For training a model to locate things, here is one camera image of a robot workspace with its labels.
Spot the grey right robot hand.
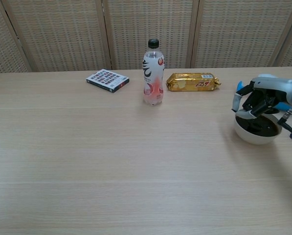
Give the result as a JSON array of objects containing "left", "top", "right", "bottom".
[{"left": 231, "top": 77, "right": 292, "bottom": 119}]

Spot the white bowl with dark liquid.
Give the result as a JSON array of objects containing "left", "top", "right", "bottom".
[{"left": 234, "top": 110, "right": 283, "bottom": 145}]

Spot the blue lotion pump bottle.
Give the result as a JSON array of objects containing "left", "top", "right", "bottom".
[{"left": 236, "top": 80, "right": 292, "bottom": 111}]

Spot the gold biscuit packet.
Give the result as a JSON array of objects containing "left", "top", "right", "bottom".
[{"left": 166, "top": 72, "right": 222, "bottom": 93}]

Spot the clear pink drink bottle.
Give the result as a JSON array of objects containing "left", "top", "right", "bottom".
[{"left": 142, "top": 38, "right": 166, "bottom": 106}]

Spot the woven rattan folding screen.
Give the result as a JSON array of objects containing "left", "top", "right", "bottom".
[{"left": 0, "top": 0, "right": 292, "bottom": 77}]

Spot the playing card box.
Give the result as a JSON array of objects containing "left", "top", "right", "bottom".
[{"left": 86, "top": 69, "right": 130, "bottom": 94}]

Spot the black cable with plug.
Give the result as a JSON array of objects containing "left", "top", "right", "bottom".
[{"left": 277, "top": 96, "right": 292, "bottom": 140}]

